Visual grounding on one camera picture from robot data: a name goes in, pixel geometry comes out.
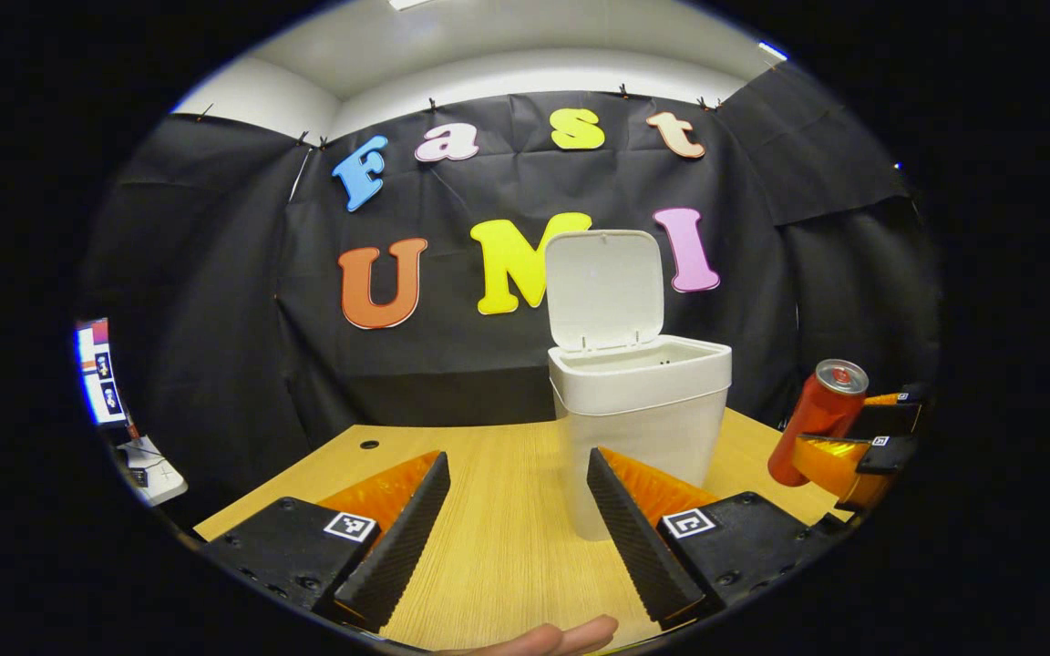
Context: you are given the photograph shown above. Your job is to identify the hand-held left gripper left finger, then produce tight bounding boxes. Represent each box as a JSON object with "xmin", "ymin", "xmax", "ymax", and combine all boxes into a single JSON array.
[{"xmin": 200, "ymin": 450, "xmax": 452, "ymax": 634}]

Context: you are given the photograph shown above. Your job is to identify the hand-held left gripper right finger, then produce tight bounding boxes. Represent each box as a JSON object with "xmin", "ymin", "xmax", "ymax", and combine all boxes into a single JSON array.
[{"xmin": 586, "ymin": 446, "xmax": 843, "ymax": 631}]

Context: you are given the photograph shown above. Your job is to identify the red pop can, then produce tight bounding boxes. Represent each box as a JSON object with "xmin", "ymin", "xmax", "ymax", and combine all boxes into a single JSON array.
[{"xmin": 767, "ymin": 359, "xmax": 870, "ymax": 487}]

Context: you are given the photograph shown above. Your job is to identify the white desktop garbage bin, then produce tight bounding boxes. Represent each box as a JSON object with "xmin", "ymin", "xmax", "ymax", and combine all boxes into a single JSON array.
[{"xmin": 545, "ymin": 230, "xmax": 733, "ymax": 542}]

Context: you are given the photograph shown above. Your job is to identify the wooden desktop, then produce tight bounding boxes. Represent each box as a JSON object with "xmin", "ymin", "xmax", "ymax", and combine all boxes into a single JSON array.
[{"xmin": 192, "ymin": 407, "xmax": 854, "ymax": 652}]

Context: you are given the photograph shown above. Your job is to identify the black backdrop cloth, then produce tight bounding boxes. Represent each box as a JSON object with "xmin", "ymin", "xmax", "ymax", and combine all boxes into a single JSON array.
[{"xmin": 78, "ymin": 62, "xmax": 941, "ymax": 529}]

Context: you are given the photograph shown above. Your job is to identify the white side table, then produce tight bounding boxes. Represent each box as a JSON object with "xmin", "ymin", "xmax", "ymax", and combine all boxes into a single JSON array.
[{"xmin": 115, "ymin": 436, "xmax": 189, "ymax": 507}]

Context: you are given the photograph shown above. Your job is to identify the display screen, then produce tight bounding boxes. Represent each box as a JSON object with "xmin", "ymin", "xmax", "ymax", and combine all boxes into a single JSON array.
[{"xmin": 76, "ymin": 318, "xmax": 129, "ymax": 427}]

